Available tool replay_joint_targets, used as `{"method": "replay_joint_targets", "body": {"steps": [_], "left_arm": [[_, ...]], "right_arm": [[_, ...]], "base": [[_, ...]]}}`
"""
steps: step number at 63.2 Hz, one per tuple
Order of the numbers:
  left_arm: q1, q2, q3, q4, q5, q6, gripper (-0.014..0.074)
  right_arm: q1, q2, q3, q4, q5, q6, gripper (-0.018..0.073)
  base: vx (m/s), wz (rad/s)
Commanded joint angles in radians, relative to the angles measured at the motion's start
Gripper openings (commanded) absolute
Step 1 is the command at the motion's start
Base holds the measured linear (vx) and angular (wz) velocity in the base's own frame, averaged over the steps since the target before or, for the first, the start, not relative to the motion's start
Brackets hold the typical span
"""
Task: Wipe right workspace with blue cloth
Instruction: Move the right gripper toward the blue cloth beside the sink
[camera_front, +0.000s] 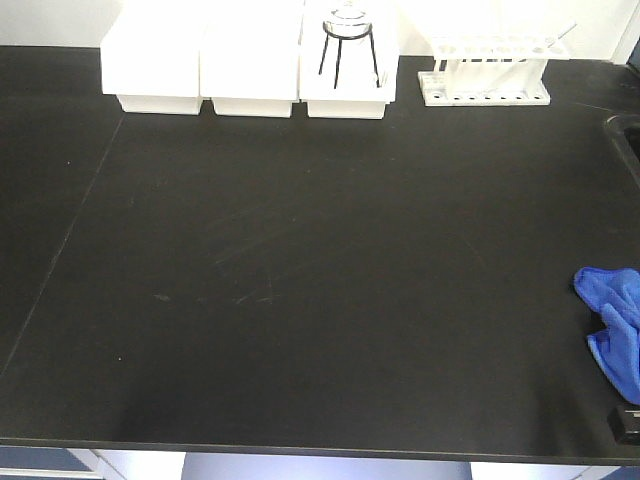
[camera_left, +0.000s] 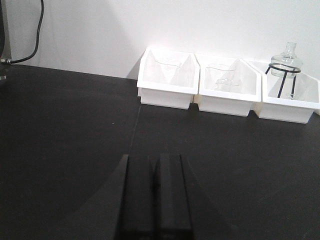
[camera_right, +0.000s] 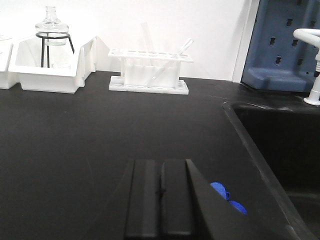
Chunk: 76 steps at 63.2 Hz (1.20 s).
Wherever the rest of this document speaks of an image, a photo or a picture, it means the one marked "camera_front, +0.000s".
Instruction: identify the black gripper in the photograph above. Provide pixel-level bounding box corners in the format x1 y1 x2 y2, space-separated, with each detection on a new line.
607 405 640 445

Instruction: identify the middle white plastic bin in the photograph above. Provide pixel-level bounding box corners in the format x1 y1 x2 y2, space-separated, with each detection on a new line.
200 1 305 118

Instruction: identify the blue microfiber cloth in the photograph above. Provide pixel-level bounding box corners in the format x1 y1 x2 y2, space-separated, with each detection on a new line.
573 267 639 405

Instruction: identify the right white plastic bin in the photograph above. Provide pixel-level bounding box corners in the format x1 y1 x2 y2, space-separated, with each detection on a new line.
299 1 399 120

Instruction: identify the white test tube rack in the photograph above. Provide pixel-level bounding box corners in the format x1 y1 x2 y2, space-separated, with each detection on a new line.
418 34 570 107

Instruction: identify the clear glass dish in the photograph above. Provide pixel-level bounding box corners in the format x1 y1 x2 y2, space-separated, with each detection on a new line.
323 1 372 37

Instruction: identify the black lab sink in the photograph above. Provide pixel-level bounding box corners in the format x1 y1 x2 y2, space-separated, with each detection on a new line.
604 114 639 185

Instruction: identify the clear glass rod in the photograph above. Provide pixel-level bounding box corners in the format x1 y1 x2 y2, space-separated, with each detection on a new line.
515 22 577 60

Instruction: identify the black wire tripod stand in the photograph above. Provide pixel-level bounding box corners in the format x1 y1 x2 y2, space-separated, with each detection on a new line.
318 20 381 89

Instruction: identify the white plastic bin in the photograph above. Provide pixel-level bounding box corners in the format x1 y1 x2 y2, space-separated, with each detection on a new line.
200 1 305 118
299 1 399 120
100 1 205 115

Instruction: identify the left white plastic bin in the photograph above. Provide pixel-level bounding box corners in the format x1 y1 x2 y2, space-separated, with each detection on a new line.
100 1 205 115

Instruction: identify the blue cabinet under table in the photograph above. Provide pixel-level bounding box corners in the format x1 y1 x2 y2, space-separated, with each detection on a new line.
1 446 125 479

